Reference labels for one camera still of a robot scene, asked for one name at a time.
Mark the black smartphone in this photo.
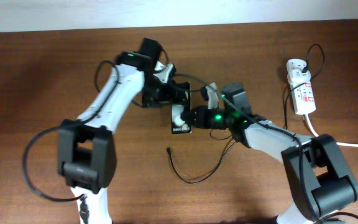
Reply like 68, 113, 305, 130
171, 82, 192, 134

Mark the white power strip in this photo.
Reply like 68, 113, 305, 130
288, 79, 316, 115

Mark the black USB charging cable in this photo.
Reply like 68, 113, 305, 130
165, 43, 326, 185

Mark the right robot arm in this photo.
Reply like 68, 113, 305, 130
174, 83, 358, 223

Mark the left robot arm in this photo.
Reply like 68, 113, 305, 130
57, 38, 190, 223

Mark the white USB wall charger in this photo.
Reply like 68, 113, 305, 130
286, 58, 311, 84

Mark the white power strip cord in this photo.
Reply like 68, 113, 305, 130
303, 113, 358, 151

